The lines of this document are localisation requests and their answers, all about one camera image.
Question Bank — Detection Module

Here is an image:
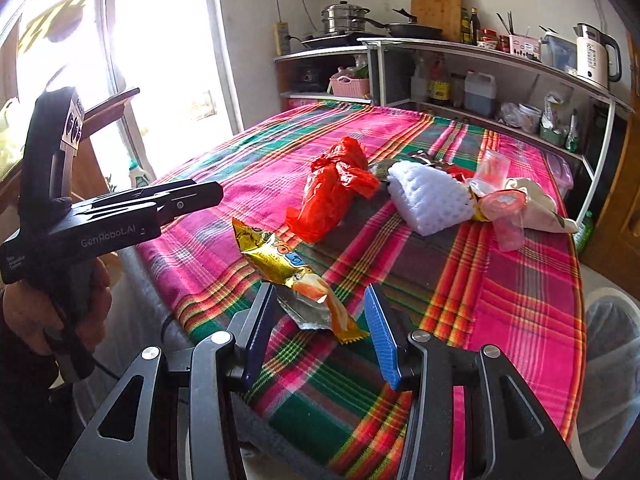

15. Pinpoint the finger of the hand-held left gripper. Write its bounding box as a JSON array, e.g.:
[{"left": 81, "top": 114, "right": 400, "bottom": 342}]
[
  {"left": 67, "top": 201, "right": 162, "bottom": 227},
  {"left": 92, "top": 179, "right": 224, "bottom": 221}
]

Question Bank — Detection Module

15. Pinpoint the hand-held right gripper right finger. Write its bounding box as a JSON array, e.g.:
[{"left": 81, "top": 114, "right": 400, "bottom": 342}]
[{"left": 364, "top": 284, "right": 583, "bottom": 480}]

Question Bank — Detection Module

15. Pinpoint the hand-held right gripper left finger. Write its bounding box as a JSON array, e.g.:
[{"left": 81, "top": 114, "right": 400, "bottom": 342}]
[{"left": 57, "top": 282, "right": 278, "bottom": 480}]

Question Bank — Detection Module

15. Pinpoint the gold snack wrapper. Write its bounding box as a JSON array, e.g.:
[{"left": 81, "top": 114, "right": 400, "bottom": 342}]
[{"left": 231, "top": 217, "right": 371, "bottom": 346}]

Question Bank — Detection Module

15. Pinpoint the red plastic bag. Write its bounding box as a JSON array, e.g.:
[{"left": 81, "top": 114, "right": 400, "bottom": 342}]
[{"left": 285, "top": 136, "right": 382, "bottom": 245}]

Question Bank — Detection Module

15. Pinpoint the clear plastic cup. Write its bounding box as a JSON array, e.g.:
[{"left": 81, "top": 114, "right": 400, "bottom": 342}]
[{"left": 467, "top": 149, "right": 532, "bottom": 253}]

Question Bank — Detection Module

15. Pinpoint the white trash bin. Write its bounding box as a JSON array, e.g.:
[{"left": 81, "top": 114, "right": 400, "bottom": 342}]
[{"left": 575, "top": 287, "right": 640, "bottom": 466}]

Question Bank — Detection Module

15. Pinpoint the person's left forearm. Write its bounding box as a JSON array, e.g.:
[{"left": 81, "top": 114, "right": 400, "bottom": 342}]
[{"left": 0, "top": 330, "right": 76, "bottom": 476}]

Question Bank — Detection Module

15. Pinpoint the person's left hand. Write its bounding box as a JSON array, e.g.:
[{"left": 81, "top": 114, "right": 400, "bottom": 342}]
[{"left": 0, "top": 257, "right": 113, "bottom": 358}]

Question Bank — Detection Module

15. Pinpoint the white detergent bottle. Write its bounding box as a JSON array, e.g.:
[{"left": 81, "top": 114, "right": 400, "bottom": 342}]
[{"left": 129, "top": 160, "right": 153, "bottom": 188}]

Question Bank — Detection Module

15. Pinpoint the plaid tablecloth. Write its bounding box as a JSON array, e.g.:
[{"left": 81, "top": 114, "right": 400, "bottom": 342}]
[{"left": 135, "top": 100, "right": 588, "bottom": 480}]

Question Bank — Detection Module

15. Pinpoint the wooden chair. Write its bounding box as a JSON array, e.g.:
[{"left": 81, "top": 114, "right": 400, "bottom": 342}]
[{"left": 65, "top": 87, "right": 142, "bottom": 196}]

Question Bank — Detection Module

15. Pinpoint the window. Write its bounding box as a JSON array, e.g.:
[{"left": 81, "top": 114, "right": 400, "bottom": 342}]
[{"left": 0, "top": 0, "right": 241, "bottom": 181}]

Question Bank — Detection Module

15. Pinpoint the dark brown sachet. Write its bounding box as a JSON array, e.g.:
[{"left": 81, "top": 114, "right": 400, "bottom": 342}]
[{"left": 367, "top": 159, "right": 396, "bottom": 183}]

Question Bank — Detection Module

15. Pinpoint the yellowed power strip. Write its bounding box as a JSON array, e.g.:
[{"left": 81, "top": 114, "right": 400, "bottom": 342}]
[{"left": 274, "top": 21, "right": 292, "bottom": 57}]

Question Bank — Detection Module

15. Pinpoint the red snack packet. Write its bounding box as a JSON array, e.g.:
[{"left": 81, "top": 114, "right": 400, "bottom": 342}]
[{"left": 407, "top": 150, "right": 468, "bottom": 181}]

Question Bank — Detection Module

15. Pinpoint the pink plastic basket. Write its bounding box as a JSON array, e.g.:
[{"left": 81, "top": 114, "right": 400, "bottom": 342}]
[{"left": 329, "top": 74, "right": 371, "bottom": 98}]

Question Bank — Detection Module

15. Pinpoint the black induction cooker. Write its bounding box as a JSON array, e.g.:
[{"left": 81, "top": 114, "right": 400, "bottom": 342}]
[{"left": 300, "top": 31, "right": 388, "bottom": 50}]

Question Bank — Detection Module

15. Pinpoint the green drink bottle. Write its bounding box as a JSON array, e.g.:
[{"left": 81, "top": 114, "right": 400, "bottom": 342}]
[{"left": 575, "top": 210, "right": 596, "bottom": 256}]

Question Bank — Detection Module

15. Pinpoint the steel steamer pot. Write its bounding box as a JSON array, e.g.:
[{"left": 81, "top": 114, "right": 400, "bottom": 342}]
[{"left": 321, "top": 1, "right": 371, "bottom": 36}]

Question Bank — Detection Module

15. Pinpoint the pink lid storage box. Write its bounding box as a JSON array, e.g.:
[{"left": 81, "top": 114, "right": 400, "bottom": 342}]
[{"left": 546, "top": 152, "right": 573, "bottom": 201}]

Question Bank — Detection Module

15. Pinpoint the clear plastic bottle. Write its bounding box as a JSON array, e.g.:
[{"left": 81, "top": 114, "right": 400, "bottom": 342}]
[{"left": 411, "top": 57, "right": 431, "bottom": 103}]

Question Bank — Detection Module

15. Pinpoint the crumpled clear plastic bag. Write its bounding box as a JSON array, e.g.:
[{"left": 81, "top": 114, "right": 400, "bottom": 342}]
[{"left": 497, "top": 102, "right": 523, "bottom": 128}]

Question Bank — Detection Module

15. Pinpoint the soy sauce bottle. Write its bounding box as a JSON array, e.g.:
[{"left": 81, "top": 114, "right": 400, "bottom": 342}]
[{"left": 430, "top": 55, "right": 451, "bottom": 106}]

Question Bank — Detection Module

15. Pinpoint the dark liquid jug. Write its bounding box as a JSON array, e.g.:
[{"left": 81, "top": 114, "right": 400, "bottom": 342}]
[{"left": 463, "top": 71, "right": 497, "bottom": 116}]

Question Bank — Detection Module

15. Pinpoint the white plastic tub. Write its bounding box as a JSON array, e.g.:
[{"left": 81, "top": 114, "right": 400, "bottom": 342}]
[{"left": 517, "top": 104, "right": 543, "bottom": 133}]

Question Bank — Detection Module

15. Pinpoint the green bowl with packets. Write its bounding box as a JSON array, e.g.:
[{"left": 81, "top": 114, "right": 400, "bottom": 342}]
[{"left": 540, "top": 92, "right": 571, "bottom": 147}]

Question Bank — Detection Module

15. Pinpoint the black frying pan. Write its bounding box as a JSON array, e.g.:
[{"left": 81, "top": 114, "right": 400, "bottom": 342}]
[{"left": 360, "top": 8, "right": 445, "bottom": 38}]

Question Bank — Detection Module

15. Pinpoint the green glass bottle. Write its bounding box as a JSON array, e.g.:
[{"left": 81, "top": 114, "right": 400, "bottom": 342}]
[{"left": 565, "top": 110, "right": 581, "bottom": 153}]

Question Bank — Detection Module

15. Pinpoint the wooden cutting board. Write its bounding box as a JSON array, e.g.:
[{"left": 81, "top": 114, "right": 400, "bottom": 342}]
[{"left": 411, "top": 0, "right": 463, "bottom": 43}]

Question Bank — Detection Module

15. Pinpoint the pink utensil holder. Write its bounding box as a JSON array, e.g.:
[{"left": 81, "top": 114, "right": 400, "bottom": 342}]
[{"left": 509, "top": 34, "right": 542, "bottom": 61}]

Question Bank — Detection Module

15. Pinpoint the clear plastic pitcher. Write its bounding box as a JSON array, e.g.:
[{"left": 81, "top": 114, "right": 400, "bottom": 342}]
[{"left": 540, "top": 31, "right": 578, "bottom": 73}]

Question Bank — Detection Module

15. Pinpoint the white electric kettle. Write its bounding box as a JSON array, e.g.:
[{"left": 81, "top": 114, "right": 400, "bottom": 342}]
[{"left": 574, "top": 22, "right": 623, "bottom": 91}]

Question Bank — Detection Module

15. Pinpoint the small white frame shelf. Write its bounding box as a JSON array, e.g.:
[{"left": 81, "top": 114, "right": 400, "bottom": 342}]
[{"left": 274, "top": 45, "right": 373, "bottom": 106}]

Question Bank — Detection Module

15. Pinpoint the large white frame shelf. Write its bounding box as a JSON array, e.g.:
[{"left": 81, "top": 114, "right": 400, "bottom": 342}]
[{"left": 359, "top": 37, "right": 636, "bottom": 226}]

